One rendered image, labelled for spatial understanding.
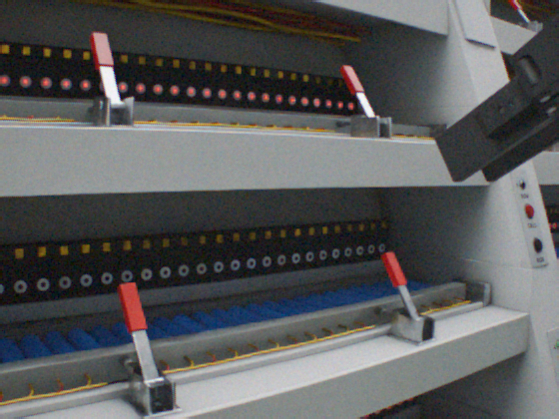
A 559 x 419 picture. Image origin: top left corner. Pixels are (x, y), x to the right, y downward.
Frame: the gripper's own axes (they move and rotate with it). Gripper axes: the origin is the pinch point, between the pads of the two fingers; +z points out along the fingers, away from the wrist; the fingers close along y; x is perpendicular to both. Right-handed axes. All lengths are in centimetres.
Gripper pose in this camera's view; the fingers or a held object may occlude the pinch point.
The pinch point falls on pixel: (506, 132)
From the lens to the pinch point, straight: 33.9
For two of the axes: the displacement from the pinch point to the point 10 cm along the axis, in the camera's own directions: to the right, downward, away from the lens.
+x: -2.8, -9.0, 3.3
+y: 8.2, -0.4, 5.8
